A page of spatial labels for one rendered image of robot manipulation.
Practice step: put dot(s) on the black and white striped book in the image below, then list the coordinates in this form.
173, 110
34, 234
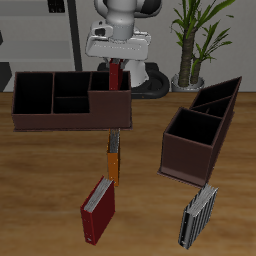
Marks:
196, 218

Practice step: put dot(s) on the thin red book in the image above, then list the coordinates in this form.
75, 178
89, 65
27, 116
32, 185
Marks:
115, 78

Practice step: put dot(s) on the flat black base plate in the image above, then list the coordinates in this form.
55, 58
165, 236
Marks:
156, 85

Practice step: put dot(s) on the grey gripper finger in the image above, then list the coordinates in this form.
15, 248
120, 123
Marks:
121, 63
112, 61

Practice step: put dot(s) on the green pot plant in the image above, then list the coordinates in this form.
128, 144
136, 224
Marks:
186, 56

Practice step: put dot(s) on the white shelf unit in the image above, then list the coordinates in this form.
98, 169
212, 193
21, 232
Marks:
33, 36

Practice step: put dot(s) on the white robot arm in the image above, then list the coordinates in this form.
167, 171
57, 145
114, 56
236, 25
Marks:
121, 20

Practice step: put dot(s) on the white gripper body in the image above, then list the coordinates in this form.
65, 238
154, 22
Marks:
116, 46

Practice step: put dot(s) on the orange book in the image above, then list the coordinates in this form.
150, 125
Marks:
113, 166

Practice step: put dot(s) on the thick red book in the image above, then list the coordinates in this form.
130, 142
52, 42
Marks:
100, 215

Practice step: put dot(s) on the dark brown desk caddy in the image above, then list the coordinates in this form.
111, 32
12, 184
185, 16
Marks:
106, 110
186, 156

